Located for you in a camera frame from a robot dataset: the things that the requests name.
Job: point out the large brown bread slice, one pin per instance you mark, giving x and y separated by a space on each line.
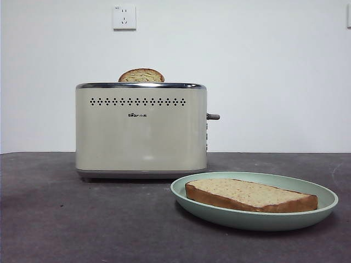
246 195

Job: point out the pale green round plate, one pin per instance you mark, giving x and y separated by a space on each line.
246 220

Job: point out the cream two-slot toaster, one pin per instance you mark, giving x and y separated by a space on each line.
137 137

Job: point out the grey toaster lever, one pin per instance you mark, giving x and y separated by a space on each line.
214 116

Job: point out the small brown bread slice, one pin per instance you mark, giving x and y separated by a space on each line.
141 76

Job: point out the white wall power socket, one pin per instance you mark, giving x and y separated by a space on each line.
124 17

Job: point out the white wall switch plate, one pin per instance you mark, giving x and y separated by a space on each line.
349 16

